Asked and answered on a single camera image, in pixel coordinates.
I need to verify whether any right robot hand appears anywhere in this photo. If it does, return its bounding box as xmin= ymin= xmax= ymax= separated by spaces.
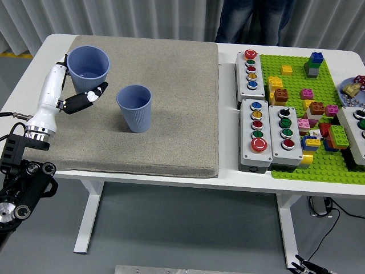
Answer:
xmin=290 ymin=253 xmax=330 ymax=274

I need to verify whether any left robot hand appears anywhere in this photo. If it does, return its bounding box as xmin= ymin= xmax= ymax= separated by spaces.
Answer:
xmin=25 ymin=53 xmax=110 ymax=135

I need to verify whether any blue ribbed plastic cup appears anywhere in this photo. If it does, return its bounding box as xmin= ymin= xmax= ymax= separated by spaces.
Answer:
xmin=116 ymin=84 xmax=152 ymax=134
xmin=66 ymin=45 xmax=111 ymax=94

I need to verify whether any white table leg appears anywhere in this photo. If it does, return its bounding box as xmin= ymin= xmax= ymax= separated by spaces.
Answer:
xmin=73 ymin=178 xmax=105 ymax=255
xmin=275 ymin=194 xmax=300 ymax=269

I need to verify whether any power adapter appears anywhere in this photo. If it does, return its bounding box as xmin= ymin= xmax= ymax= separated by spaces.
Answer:
xmin=307 ymin=196 xmax=333 ymax=217

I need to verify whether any yellow round brick stack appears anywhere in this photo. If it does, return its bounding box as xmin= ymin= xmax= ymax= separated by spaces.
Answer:
xmin=299 ymin=151 xmax=314 ymax=172

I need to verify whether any grey box, black knob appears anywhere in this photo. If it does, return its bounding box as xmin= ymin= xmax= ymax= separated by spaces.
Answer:
xmin=268 ymin=104 xmax=304 ymax=172

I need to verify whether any white curtain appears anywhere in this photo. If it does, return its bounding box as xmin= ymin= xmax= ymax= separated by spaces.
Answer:
xmin=0 ymin=0 xmax=365 ymax=55

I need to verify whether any grey-brown fabric mat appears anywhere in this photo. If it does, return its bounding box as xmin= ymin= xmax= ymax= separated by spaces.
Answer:
xmin=22 ymin=34 xmax=220 ymax=179

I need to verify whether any blue and yellow brick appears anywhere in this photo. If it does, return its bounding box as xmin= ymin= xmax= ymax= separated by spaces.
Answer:
xmin=301 ymin=135 xmax=321 ymax=151

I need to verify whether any green brick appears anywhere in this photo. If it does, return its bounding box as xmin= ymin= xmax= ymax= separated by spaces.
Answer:
xmin=328 ymin=124 xmax=350 ymax=148

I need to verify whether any red brick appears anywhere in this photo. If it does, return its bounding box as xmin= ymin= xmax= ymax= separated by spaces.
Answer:
xmin=318 ymin=122 xmax=333 ymax=139

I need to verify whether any grey button box, black base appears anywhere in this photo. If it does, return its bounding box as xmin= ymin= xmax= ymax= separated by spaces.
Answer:
xmin=336 ymin=106 xmax=365 ymax=167

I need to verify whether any grey box, large red mushroom button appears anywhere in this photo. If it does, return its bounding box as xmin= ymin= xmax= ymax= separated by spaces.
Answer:
xmin=238 ymin=98 xmax=273 ymax=174

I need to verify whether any brown brick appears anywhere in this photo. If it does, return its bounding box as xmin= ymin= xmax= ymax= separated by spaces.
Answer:
xmin=309 ymin=101 xmax=326 ymax=116
xmin=273 ymin=88 xmax=290 ymax=103

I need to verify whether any grey box, round red top button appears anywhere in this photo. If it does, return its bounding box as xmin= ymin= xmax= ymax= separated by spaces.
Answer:
xmin=234 ymin=50 xmax=266 ymax=103

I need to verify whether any brass fitting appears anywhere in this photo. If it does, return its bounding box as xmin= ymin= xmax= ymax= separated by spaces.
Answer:
xmin=342 ymin=82 xmax=360 ymax=96

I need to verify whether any blue plate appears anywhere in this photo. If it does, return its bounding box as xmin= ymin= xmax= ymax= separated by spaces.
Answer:
xmin=338 ymin=77 xmax=365 ymax=107

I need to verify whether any blue green grey brick tower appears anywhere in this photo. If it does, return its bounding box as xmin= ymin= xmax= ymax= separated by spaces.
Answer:
xmin=303 ymin=51 xmax=325 ymax=78

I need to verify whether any person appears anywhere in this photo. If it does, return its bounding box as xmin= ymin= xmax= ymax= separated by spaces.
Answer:
xmin=214 ymin=0 xmax=297 ymax=46

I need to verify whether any green brick baseplate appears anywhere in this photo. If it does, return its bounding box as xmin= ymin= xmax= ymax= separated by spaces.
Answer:
xmin=259 ymin=53 xmax=365 ymax=186

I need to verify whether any black cable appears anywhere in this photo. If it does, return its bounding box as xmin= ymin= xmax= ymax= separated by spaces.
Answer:
xmin=302 ymin=208 xmax=342 ymax=263
xmin=329 ymin=197 xmax=365 ymax=220

